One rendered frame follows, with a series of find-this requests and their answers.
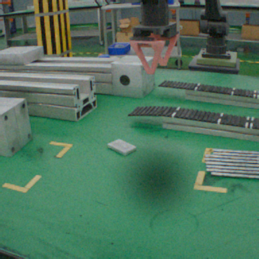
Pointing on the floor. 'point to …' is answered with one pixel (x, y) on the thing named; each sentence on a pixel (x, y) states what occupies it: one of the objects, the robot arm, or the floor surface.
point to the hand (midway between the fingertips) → (156, 65)
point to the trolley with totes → (121, 50)
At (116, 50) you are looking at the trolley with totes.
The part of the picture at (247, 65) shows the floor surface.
